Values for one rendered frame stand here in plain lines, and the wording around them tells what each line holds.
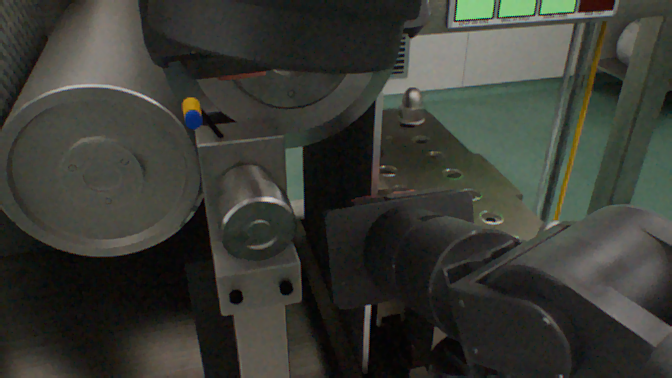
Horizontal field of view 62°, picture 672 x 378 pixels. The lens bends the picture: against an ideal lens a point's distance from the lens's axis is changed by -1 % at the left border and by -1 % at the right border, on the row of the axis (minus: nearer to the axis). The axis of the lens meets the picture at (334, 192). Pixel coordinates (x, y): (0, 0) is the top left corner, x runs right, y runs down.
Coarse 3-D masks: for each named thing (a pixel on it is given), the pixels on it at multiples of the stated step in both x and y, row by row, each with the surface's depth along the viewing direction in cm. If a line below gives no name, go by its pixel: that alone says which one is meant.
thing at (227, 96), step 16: (208, 80) 33; (224, 80) 33; (352, 80) 35; (368, 80) 35; (208, 96) 33; (224, 96) 33; (240, 96) 34; (336, 96) 35; (352, 96) 36; (224, 112) 34; (240, 112) 34; (256, 112) 34; (272, 112) 35; (288, 112) 35; (304, 112) 35; (320, 112) 36; (336, 112) 36; (288, 128) 36; (304, 128) 36
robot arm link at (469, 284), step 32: (512, 256) 25; (448, 288) 24; (480, 288) 23; (480, 320) 23; (512, 320) 21; (544, 320) 20; (480, 352) 24; (512, 352) 22; (544, 352) 20; (576, 352) 20
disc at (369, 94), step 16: (176, 64) 33; (176, 80) 33; (192, 80) 33; (384, 80) 37; (176, 96) 34; (192, 96) 34; (368, 96) 37; (208, 112) 35; (352, 112) 37; (320, 128) 37; (336, 128) 38; (288, 144) 37; (304, 144) 38
